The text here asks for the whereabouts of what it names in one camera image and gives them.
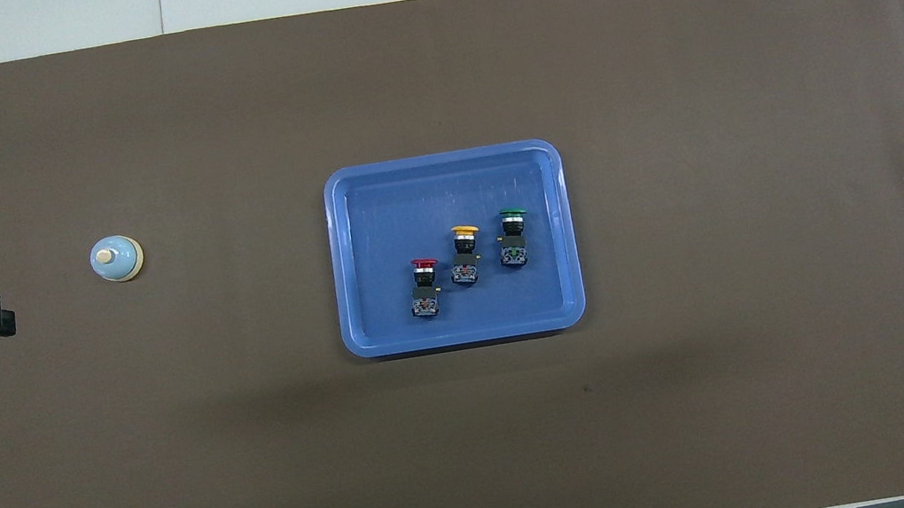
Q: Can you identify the light blue call bell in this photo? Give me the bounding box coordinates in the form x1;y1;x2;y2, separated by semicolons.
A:
87;232;148;287

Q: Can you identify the green push button switch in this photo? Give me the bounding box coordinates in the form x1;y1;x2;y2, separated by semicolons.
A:
493;207;535;272

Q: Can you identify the red push button switch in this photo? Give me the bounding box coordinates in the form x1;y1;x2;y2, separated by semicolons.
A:
404;255;448;322

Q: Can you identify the yellow push button switch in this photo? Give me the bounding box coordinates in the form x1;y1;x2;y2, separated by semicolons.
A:
445;223;487;288

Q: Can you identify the blue plastic tray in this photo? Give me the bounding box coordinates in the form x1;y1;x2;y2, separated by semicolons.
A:
317;135;589;363

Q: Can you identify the brown table mat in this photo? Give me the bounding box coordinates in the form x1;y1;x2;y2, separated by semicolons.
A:
0;0;904;508

